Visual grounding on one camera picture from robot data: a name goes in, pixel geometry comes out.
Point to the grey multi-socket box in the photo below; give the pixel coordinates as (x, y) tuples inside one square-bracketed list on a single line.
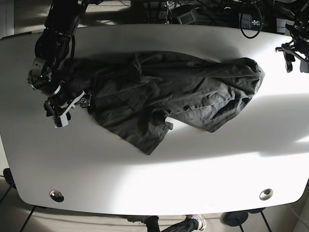
[(186, 14)]

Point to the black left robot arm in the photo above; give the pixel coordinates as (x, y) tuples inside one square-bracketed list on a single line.
[(298, 12)]

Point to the charcoal grey T-shirt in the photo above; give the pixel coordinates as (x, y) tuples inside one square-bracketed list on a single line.
[(133, 98)]

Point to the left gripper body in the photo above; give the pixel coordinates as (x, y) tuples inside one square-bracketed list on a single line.
[(299, 51)]

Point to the right silver table grommet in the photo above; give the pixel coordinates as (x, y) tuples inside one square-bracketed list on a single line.
[(266, 194)]

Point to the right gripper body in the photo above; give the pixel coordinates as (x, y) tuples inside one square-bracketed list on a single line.
[(60, 112)]

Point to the grey power adapter box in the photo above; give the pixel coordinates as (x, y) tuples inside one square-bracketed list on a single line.
[(245, 21)]

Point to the black round stand base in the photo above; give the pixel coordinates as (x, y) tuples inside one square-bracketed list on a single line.
[(234, 219)]

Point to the left black table leg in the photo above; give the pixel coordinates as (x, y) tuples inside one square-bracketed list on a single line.
[(27, 219)]

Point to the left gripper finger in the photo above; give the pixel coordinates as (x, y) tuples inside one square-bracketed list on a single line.
[(289, 59)]

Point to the left silver table grommet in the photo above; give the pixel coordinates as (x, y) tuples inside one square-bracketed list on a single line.
[(56, 196)]

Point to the white sneaker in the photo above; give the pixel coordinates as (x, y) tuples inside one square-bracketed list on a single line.
[(198, 220)]

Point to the silver table grommet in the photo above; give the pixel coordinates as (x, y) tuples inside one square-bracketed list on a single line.
[(56, 196), (266, 194)]

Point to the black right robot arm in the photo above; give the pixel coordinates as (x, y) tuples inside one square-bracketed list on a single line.
[(55, 44)]

